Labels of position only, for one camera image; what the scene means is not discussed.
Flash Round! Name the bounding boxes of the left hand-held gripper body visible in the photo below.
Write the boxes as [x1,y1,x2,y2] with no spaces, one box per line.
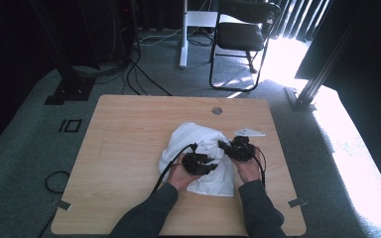
[182,152,202,176]

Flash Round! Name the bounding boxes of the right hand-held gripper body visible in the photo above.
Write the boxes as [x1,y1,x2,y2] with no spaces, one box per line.
[229,127,266,163]

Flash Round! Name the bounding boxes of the white tiered skirt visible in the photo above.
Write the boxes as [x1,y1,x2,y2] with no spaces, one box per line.
[158,121,236,198]

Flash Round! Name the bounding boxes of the person's left hand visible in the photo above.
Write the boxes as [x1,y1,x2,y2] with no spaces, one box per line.
[166,161,201,193]

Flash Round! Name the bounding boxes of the person's right hand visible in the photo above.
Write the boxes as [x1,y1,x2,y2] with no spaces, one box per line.
[230,154,263,184]

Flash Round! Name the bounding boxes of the grey tape strip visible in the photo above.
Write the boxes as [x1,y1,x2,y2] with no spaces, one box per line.
[288,196,310,209]

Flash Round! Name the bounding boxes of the aluminium profile stand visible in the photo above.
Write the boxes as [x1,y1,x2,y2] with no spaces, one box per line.
[284,0,369,112]

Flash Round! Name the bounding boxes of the black folding chair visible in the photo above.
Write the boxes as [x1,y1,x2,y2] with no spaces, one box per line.
[208,0,283,93]

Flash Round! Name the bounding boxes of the vertical window blinds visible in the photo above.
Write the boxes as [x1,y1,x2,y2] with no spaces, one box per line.
[270,0,332,43]

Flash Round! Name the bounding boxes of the black stand with flat base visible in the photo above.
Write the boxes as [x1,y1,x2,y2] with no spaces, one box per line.
[29,0,97,106]

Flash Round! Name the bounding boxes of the left hand-held gripper black cable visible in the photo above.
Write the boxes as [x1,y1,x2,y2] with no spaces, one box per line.
[151,142,198,194]

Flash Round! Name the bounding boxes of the hand-held gripper black cable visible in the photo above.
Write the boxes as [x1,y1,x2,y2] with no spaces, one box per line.
[151,142,198,194]
[252,146,268,188]

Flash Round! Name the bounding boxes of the right hand-held gripper black cable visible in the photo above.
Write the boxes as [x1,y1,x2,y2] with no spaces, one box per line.
[252,146,268,188]

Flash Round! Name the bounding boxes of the black floor cables bundle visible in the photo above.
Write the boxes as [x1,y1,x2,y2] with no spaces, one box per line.
[121,49,174,97]

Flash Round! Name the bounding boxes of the white desk leg frame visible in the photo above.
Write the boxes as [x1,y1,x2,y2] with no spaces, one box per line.
[178,0,220,70]

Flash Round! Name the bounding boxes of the white floor cable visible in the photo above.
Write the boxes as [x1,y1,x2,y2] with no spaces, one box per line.
[138,27,184,47]

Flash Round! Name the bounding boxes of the coiled black floor cable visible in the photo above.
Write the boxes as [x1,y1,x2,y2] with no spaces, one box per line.
[44,170,71,194]

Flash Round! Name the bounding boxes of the thin black floor cable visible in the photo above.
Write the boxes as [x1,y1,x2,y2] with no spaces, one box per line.
[38,207,61,238]

